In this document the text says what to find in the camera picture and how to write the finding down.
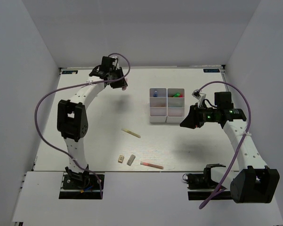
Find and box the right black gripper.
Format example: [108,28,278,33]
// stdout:
[180,102,219,129]

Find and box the black green highlighter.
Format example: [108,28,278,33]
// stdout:
[172,92,181,98]

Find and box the yellow marker pen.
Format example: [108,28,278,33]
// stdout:
[121,129,141,138]

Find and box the pink translucent tube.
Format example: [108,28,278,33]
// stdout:
[122,79,128,91]

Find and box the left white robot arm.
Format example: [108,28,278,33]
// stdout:
[57,55,128,188]

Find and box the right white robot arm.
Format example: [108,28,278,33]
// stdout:
[180,90,280,203]

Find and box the right white organizer bin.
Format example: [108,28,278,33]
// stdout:
[166,88,185,123]

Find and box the white organizer bin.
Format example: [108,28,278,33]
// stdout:
[166,88,185,123]
[149,88,167,123]

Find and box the left blue table label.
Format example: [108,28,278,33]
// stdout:
[62,70,78,74]

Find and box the blue table label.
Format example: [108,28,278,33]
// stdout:
[203,69,220,73]
[62,70,78,74]

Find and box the left white organizer bin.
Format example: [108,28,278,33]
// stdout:
[149,88,167,123]

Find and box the right blue table label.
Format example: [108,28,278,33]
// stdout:
[203,69,220,73]

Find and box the orange marker pen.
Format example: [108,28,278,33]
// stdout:
[140,161,164,170]

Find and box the grey eraser block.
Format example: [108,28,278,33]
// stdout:
[127,154,136,166]

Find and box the tan small eraser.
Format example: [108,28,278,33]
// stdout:
[118,155,124,163]

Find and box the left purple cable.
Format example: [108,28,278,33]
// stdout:
[35,53,130,198]

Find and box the purple cable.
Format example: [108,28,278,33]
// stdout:
[35,53,130,198]
[193,81,251,210]

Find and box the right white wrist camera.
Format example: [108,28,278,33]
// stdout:
[192,89,206,108]

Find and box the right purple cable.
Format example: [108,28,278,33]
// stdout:
[193,81,251,210]

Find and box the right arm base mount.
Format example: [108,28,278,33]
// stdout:
[182,173,234,201]

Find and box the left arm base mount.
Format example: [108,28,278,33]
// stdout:
[59,173,102,200]

